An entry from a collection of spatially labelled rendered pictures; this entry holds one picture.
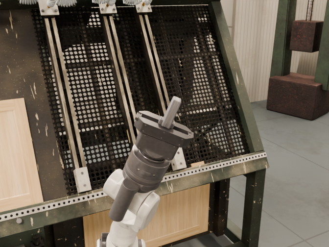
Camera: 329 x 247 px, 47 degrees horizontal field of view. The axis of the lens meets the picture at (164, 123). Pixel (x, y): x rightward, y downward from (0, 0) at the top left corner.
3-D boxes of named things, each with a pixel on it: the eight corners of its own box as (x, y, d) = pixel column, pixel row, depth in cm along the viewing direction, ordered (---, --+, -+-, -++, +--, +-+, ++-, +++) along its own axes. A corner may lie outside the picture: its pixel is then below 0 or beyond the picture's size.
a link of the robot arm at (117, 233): (145, 204, 96) (135, 236, 110) (105, 203, 94) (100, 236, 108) (147, 243, 89) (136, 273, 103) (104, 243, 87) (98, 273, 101)
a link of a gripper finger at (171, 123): (177, 95, 75) (166, 121, 78) (176, 102, 72) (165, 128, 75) (184, 98, 75) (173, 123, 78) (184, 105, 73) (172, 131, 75)
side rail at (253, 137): (245, 155, 256) (254, 152, 246) (203, 9, 274) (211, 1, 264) (254, 153, 259) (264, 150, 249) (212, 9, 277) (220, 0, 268)
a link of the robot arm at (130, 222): (163, 192, 84) (153, 220, 94) (131, 170, 86) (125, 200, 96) (147, 212, 80) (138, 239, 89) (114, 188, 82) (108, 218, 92)
